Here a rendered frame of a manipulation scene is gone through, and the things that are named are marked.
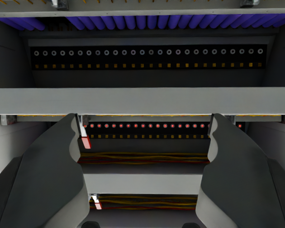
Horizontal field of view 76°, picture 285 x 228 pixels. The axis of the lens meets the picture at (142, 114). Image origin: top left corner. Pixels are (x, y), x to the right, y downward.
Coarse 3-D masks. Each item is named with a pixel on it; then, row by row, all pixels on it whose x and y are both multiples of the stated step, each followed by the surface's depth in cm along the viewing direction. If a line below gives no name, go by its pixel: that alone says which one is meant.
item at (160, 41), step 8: (0, 24) 38; (0, 32) 38; (8, 32) 40; (0, 40) 38; (8, 40) 40; (32, 40) 42; (40, 40) 42; (48, 40) 42; (56, 40) 42; (64, 40) 42; (72, 40) 42; (80, 40) 41; (88, 40) 41; (96, 40) 41; (104, 40) 41; (112, 40) 41; (120, 40) 41; (128, 40) 41; (136, 40) 41; (144, 40) 41; (152, 40) 41; (160, 40) 41; (168, 40) 41; (176, 40) 41; (184, 40) 41; (192, 40) 41; (200, 40) 41; (208, 40) 41; (216, 40) 41; (224, 40) 41; (232, 40) 41; (240, 40) 41; (248, 40) 41; (256, 40) 40; (264, 40) 40
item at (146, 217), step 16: (96, 208) 60; (112, 208) 59; (128, 208) 60; (144, 208) 60; (160, 208) 59; (176, 208) 59; (192, 208) 60; (80, 224) 55; (112, 224) 55; (128, 224) 55; (144, 224) 55; (160, 224) 55; (176, 224) 55
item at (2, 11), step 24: (0, 0) 27; (24, 0) 28; (72, 0) 28; (96, 0) 28; (120, 0) 28; (144, 0) 27; (168, 0) 27; (192, 0) 27; (216, 0) 27; (264, 0) 27
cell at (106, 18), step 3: (102, 18) 32; (105, 18) 31; (108, 18) 32; (111, 18) 33; (105, 21) 33; (108, 21) 33; (111, 21) 34; (105, 24) 35; (108, 24) 34; (111, 24) 35; (114, 24) 36; (108, 27) 36; (111, 27) 36; (114, 27) 37
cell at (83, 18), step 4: (76, 16) 31; (80, 16) 31; (84, 16) 31; (88, 16) 33; (84, 20) 32; (88, 20) 33; (84, 24) 35; (88, 24) 34; (92, 24) 35; (88, 28) 37; (92, 28) 37
